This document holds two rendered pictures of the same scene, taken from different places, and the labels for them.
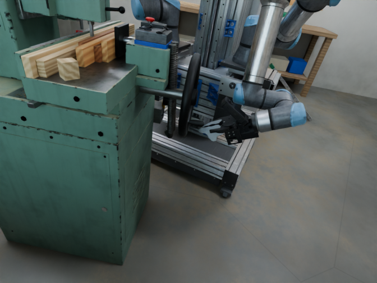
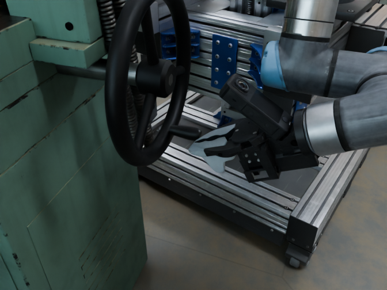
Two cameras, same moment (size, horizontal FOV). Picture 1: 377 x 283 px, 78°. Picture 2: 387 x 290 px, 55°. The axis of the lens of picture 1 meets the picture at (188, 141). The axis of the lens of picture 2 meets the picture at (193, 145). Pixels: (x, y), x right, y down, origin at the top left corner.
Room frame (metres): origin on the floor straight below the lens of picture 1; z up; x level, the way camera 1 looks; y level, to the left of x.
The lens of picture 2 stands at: (0.25, -0.18, 1.07)
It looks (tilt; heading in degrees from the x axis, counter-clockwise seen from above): 36 degrees down; 16
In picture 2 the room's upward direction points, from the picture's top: straight up
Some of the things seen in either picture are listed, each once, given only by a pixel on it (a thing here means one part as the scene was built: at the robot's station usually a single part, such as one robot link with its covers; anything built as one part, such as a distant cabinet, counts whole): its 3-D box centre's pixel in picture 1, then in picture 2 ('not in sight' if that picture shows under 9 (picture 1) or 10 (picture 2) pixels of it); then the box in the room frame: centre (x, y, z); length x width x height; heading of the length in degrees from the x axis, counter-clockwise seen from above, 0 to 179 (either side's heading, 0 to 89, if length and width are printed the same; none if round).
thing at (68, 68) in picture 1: (68, 69); not in sight; (0.54, 0.32, 0.92); 0.04 x 0.03 x 0.04; 141
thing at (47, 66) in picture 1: (101, 42); not in sight; (0.83, 0.36, 0.92); 0.64 x 0.02 x 0.04; 178
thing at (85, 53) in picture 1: (100, 47); not in sight; (0.75, 0.33, 0.93); 0.26 x 0.02 x 0.05; 178
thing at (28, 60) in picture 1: (90, 41); not in sight; (0.80, 0.38, 0.92); 0.60 x 0.02 x 0.05; 178
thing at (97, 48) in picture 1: (111, 46); not in sight; (0.79, 0.31, 0.92); 0.22 x 0.02 x 0.05; 178
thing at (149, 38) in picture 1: (154, 32); not in sight; (0.79, 0.17, 0.99); 0.13 x 0.11 x 0.06; 178
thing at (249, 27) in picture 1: (256, 29); not in sight; (1.31, -0.24, 0.98); 0.13 x 0.12 x 0.14; 84
